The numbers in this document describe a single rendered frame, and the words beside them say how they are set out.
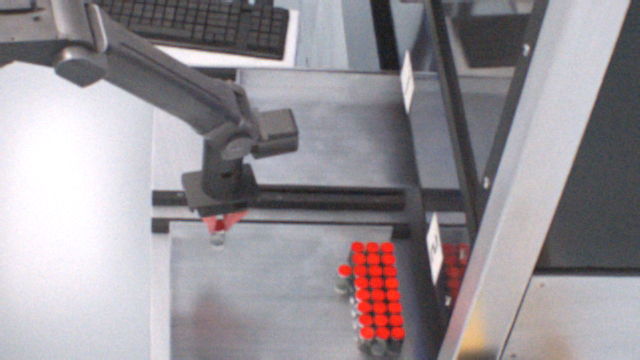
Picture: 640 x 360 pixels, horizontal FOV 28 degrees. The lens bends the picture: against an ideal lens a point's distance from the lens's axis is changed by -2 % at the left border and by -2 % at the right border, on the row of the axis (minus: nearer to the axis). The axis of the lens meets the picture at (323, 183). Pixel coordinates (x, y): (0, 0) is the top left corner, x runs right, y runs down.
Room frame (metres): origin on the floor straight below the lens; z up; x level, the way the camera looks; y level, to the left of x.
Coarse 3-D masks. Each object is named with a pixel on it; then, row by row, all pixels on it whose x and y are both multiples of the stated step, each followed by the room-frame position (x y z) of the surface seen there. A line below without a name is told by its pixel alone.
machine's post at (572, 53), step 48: (576, 0) 1.04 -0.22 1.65; (624, 0) 1.05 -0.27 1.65; (576, 48) 1.04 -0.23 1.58; (528, 96) 1.07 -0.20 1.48; (576, 96) 1.04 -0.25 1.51; (528, 144) 1.04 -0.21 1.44; (576, 144) 1.05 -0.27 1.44; (528, 192) 1.04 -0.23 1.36; (480, 240) 1.07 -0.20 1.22; (528, 240) 1.04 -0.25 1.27; (480, 288) 1.04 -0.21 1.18; (480, 336) 1.04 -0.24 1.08
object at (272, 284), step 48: (192, 240) 1.28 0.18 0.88; (240, 240) 1.29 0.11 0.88; (288, 240) 1.31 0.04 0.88; (336, 240) 1.32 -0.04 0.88; (384, 240) 1.34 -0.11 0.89; (192, 288) 1.19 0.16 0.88; (240, 288) 1.20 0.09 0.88; (288, 288) 1.22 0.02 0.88; (192, 336) 1.10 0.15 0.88; (240, 336) 1.12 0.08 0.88; (288, 336) 1.13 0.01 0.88; (336, 336) 1.14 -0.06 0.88
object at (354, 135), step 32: (256, 96) 1.61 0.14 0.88; (288, 96) 1.62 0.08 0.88; (320, 96) 1.64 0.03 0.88; (352, 96) 1.65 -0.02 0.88; (384, 96) 1.66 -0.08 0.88; (320, 128) 1.56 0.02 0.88; (352, 128) 1.57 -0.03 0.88; (384, 128) 1.59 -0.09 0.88; (256, 160) 1.46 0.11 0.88; (288, 160) 1.48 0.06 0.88; (320, 160) 1.49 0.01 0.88; (352, 160) 1.50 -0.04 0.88; (384, 160) 1.51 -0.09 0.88; (288, 192) 1.39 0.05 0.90; (320, 192) 1.40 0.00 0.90; (352, 192) 1.41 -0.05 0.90; (384, 192) 1.42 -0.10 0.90; (416, 192) 1.43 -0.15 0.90
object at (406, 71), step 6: (408, 60) 1.58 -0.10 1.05; (408, 66) 1.57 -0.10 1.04; (402, 72) 1.59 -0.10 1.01; (408, 72) 1.56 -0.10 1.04; (402, 78) 1.59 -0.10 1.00; (408, 78) 1.56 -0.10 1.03; (402, 84) 1.58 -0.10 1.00; (408, 90) 1.54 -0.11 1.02; (408, 96) 1.53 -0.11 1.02; (408, 102) 1.52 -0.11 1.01; (408, 108) 1.52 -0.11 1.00
